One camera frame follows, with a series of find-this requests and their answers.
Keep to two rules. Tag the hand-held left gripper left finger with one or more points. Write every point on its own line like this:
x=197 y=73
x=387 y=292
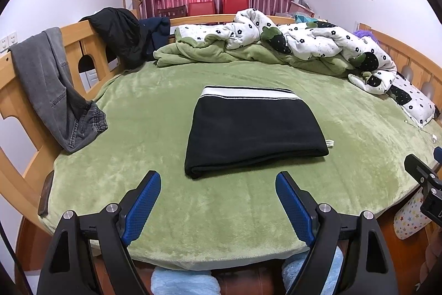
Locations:
x=143 y=208

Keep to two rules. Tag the red chair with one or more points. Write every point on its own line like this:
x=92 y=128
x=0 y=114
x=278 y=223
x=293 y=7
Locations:
x=235 y=4
x=201 y=8

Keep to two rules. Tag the navy garment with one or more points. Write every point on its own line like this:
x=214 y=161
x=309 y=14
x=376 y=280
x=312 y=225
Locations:
x=155 y=32

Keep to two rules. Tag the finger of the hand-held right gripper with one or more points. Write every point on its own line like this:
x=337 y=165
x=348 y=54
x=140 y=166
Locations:
x=416 y=167

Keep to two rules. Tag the white flower-print quilt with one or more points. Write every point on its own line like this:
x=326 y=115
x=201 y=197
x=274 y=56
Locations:
x=310 y=39

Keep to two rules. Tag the wooden bed frame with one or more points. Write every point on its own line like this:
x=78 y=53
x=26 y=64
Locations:
x=72 y=35

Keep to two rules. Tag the white wall socket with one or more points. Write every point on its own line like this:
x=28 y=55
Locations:
x=8 y=42

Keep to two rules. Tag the dark wooden chair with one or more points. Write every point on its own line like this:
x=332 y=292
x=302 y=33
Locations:
x=172 y=11

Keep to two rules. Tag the black jacket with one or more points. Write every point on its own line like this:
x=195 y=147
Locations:
x=117 y=29

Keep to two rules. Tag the black pants with white stripe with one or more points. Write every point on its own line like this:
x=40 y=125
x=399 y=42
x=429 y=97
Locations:
x=248 y=132

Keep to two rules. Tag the teal patterned cushion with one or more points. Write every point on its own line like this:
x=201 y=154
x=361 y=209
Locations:
x=304 y=18

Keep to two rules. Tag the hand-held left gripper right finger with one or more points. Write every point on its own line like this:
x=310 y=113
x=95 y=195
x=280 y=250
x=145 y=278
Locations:
x=293 y=208

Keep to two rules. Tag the purple plush item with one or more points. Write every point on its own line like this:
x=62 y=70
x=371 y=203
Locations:
x=366 y=35

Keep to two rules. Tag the light blue fluffy slipper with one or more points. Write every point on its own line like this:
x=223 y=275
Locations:
x=183 y=283
x=293 y=272

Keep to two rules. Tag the grey jeans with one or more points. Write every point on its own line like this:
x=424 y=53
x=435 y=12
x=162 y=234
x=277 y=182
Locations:
x=41 y=73

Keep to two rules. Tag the wooden desk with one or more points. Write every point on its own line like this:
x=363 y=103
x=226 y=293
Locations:
x=297 y=6

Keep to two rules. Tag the star-print white cloth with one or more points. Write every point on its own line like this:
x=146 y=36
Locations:
x=411 y=219

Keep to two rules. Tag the white flower-print pillow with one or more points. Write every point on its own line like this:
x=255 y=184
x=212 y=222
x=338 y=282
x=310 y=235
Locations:
x=412 y=98

